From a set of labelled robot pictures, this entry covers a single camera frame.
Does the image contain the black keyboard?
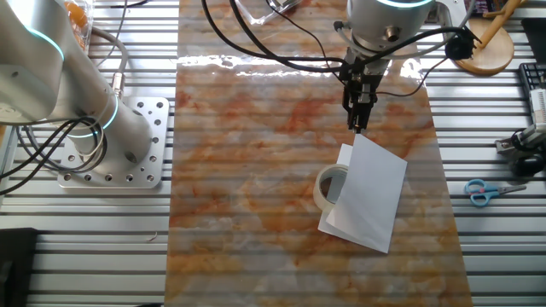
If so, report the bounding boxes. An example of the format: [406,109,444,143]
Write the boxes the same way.
[519,62,546,93]

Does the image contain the white paper sheet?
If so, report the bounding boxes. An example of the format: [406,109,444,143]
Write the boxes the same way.
[317,133,409,255]

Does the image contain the black base cable bundle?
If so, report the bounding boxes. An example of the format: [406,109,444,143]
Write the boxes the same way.
[0,115,107,198]

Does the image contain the clear plastic box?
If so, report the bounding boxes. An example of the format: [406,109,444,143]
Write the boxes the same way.
[232,0,305,26]

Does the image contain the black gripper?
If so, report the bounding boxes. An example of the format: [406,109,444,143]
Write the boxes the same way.
[340,70,380,134]

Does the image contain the grey hose metal connector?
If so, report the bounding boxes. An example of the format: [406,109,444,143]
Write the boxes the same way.
[87,26,130,100]

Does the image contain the round wooden stand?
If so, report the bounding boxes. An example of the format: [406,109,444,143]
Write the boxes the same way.
[446,0,530,77]

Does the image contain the beige packing tape roll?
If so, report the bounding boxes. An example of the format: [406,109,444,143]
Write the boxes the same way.
[312,164,351,213]

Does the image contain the black loose cable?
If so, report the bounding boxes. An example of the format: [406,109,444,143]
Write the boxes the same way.
[109,0,150,9]

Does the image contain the blue handled scissors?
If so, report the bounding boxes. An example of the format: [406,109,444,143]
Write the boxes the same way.
[463,178,528,209]

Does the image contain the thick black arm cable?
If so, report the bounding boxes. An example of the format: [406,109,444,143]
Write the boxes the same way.
[200,0,481,73]

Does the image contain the black panel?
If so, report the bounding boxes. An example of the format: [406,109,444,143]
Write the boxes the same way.
[520,17,546,65]

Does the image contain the black flat box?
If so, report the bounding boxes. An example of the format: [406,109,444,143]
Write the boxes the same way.
[0,228,38,307]

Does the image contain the silver camera on stand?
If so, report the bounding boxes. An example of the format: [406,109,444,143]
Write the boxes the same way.
[494,123,546,177]

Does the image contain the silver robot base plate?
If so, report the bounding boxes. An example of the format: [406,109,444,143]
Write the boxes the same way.
[57,96,171,190]

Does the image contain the clear plastic fruit carton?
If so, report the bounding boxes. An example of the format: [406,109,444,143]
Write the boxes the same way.
[63,0,95,50]

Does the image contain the orange marble pattern mat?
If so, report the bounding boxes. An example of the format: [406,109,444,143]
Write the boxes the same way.
[164,0,473,307]

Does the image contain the thin black cable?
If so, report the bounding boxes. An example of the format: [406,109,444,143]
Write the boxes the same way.
[264,0,449,98]

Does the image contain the dark printed box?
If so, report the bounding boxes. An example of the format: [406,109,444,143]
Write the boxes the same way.
[471,0,513,17]

